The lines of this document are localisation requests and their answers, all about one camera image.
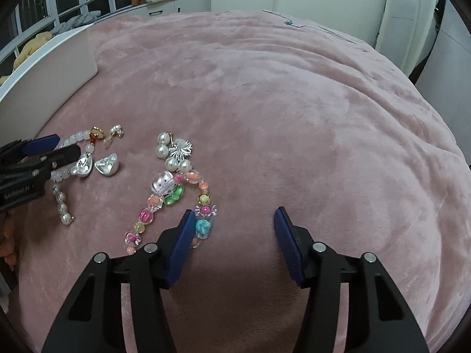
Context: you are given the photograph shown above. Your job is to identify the pink plush bed blanket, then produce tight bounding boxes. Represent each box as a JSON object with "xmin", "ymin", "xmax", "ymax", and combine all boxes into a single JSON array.
[{"xmin": 9, "ymin": 12, "xmax": 470, "ymax": 352}]

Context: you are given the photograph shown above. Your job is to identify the large pearl strand earring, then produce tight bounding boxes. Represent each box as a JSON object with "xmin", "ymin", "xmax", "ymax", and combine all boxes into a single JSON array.
[{"xmin": 156, "ymin": 131, "xmax": 193, "ymax": 174}]

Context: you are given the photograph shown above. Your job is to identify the window with white frames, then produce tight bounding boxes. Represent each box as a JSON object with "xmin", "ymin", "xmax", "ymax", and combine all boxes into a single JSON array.
[{"xmin": 1, "ymin": 0, "xmax": 131, "ymax": 76}]

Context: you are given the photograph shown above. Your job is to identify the silver baroque earring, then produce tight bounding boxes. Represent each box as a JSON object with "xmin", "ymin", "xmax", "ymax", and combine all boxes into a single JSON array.
[
  {"xmin": 75, "ymin": 152, "xmax": 93, "ymax": 178},
  {"xmin": 94, "ymin": 153, "xmax": 120, "ymax": 177}
]

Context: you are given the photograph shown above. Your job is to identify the thin necklace with blue pendant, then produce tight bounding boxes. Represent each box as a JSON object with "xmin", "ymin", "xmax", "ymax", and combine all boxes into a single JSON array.
[{"xmin": 262, "ymin": 9, "xmax": 357, "ymax": 44}]

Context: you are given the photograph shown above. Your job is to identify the silver flower brooch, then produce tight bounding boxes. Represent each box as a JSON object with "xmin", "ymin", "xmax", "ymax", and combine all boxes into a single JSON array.
[{"xmin": 168, "ymin": 138, "xmax": 193, "ymax": 162}]

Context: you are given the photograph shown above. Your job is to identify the left hand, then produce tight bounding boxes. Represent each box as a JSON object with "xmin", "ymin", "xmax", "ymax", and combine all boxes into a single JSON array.
[{"xmin": 0, "ymin": 214, "xmax": 18, "ymax": 267}]

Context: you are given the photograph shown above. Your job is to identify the grey clothing pile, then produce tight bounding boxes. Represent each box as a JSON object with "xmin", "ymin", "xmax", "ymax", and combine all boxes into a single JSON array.
[{"xmin": 50, "ymin": 10, "xmax": 101, "ymax": 36}]

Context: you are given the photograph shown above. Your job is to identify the white window bench cabinets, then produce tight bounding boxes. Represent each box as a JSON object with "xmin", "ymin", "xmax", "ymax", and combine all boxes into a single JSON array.
[{"xmin": 100, "ymin": 0, "xmax": 211, "ymax": 21}]

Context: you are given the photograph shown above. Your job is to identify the white door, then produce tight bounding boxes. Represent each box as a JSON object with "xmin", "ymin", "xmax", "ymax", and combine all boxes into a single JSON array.
[{"xmin": 375, "ymin": 0, "xmax": 439, "ymax": 76}]

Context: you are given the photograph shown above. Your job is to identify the white storage box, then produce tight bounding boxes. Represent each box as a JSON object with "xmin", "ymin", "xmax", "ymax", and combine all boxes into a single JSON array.
[{"xmin": 0, "ymin": 26, "xmax": 97, "ymax": 145}]

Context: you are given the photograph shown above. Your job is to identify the colourful bead bracelet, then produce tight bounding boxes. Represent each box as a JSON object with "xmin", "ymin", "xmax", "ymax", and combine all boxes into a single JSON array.
[{"xmin": 124, "ymin": 169, "xmax": 219, "ymax": 255}]

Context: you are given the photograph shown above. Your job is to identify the yellow plush blanket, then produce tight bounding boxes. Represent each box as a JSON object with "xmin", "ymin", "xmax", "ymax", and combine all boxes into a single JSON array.
[{"xmin": 1, "ymin": 31, "xmax": 53, "ymax": 84}]

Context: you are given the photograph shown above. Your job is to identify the white pearl bead bracelet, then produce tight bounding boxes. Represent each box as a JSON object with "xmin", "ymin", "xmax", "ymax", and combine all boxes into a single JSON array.
[{"xmin": 50, "ymin": 126, "xmax": 107, "ymax": 226}]

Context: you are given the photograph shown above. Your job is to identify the small gold pearl earring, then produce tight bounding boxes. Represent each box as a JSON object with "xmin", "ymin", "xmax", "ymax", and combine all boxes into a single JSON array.
[{"xmin": 103, "ymin": 124, "xmax": 125, "ymax": 149}]

